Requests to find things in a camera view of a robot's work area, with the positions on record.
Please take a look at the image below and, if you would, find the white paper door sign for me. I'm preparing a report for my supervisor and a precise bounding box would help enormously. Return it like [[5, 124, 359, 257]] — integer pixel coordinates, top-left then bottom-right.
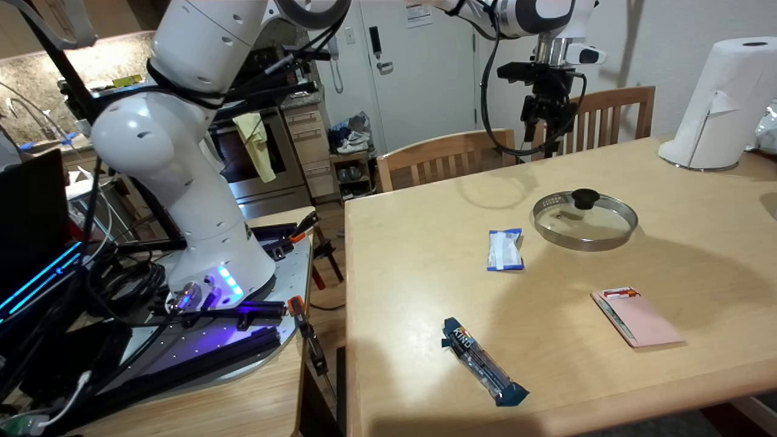
[[403, 4, 435, 31]]

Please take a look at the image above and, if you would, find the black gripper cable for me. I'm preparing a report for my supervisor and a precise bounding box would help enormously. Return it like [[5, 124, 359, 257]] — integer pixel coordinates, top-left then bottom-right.
[[478, 22, 537, 158]]

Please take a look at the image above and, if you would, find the black box with blue light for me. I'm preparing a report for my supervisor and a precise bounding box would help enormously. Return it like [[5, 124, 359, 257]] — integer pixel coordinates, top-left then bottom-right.
[[0, 239, 92, 325]]

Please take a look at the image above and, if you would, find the wooden drawer cabinet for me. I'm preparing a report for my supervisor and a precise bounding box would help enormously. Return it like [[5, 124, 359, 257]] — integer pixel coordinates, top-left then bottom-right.
[[283, 96, 342, 204]]

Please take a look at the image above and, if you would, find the black clamp with red handle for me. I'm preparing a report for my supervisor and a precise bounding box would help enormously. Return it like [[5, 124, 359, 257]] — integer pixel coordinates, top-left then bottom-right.
[[286, 294, 330, 379]]

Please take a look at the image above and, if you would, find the pair of sneakers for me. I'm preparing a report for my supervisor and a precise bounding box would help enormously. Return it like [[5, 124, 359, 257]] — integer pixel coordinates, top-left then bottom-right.
[[334, 112, 375, 158]]

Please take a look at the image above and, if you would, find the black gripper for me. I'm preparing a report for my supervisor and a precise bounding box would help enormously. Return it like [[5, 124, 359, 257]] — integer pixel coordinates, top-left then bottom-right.
[[523, 79, 582, 158]]

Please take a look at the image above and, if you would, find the yellow hanging towel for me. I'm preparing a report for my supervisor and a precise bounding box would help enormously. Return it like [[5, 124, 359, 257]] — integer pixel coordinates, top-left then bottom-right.
[[231, 112, 280, 184]]

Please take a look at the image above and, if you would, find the glass lid with black knob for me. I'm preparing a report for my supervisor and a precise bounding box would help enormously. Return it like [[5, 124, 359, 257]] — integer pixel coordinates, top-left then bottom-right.
[[531, 188, 641, 252]]

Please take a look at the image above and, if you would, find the white paper towel roll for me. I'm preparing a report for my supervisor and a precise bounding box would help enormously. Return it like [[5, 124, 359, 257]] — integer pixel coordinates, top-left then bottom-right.
[[657, 35, 777, 172]]

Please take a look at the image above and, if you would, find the black door handle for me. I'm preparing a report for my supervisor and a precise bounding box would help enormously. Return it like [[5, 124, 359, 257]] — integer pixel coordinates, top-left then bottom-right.
[[368, 22, 397, 79]]

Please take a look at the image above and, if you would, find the black steel oven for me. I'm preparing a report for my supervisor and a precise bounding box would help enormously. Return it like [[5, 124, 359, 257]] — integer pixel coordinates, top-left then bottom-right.
[[177, 47, 291, 217]]

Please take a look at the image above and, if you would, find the low shoe shelf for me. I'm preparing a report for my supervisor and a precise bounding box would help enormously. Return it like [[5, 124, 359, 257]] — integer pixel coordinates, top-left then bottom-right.
[[325, 148, 381, 199]]

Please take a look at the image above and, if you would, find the black monitor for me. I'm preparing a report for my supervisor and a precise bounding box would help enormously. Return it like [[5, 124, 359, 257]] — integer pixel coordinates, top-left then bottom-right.
[[0, 148, 73, 299]]

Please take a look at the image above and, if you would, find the white door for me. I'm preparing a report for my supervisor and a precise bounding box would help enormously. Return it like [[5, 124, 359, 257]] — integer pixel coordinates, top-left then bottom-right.
[[342, 0, 489, 155]]

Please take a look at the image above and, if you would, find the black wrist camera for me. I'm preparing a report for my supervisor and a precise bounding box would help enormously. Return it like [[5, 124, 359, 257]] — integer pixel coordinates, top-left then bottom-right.
[[495, 61, 574, 82]]

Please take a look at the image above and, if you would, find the white and blue packet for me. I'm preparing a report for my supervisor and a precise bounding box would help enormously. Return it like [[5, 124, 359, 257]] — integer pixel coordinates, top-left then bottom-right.
[[487, 227, 528, 275]]

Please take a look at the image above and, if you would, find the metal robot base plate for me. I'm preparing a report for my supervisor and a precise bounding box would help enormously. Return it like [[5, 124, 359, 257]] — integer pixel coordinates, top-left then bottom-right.
[[95, 229, 314, 391]]

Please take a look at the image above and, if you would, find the light wooden slatted chair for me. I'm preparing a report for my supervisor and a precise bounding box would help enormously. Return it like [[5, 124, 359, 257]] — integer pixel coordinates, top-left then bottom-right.
[[375, 127, 517, 195], [531, 85, 658, 163]]

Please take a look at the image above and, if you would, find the black and orange tool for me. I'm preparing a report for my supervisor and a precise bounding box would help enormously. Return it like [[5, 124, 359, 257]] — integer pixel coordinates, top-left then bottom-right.
[[251, 212, 320, 262]]

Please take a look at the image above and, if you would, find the white plastic bag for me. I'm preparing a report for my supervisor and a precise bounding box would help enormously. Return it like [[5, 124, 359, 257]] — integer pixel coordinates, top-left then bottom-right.
[[750, 103, 777, 158]]

